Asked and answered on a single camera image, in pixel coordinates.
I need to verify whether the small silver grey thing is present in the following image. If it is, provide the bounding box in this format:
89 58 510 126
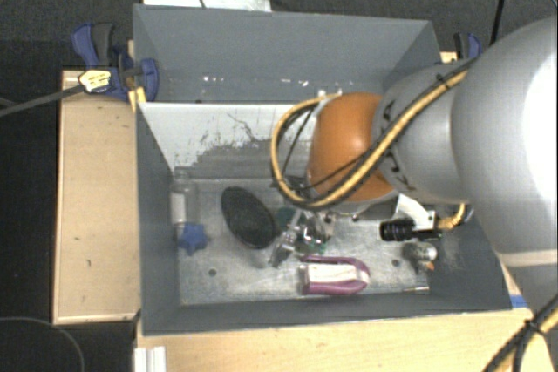
401 240 439 274

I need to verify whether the black oval brush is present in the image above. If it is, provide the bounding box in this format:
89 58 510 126
220 186 282 250

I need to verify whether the blue star-shaped toy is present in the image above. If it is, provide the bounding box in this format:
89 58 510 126
175 221 211 256

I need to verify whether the black cylinder on white bracket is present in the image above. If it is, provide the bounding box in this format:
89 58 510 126
378 193 457 243

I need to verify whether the pale wood board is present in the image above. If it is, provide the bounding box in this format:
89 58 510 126
51 69 143 326

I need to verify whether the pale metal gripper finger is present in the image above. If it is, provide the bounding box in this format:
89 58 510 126
269 230 296 265
275 242 303 269

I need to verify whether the purple and white clip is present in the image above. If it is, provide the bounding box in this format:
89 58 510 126
297 254 372 297

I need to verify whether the grey metal bin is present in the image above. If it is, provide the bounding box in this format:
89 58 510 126
132 3 514 336

